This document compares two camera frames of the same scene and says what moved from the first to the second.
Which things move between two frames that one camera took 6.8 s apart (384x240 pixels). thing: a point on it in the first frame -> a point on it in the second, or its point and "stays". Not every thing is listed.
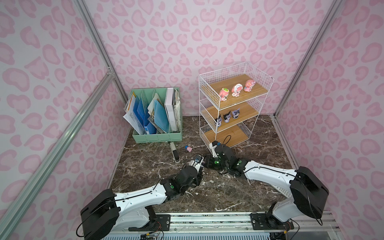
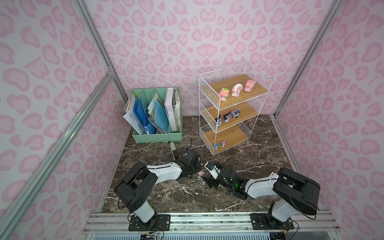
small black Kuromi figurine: (218, 120) stays
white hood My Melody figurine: (237, 88) stays
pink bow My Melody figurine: (249, 84) stays
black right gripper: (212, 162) -> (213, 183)
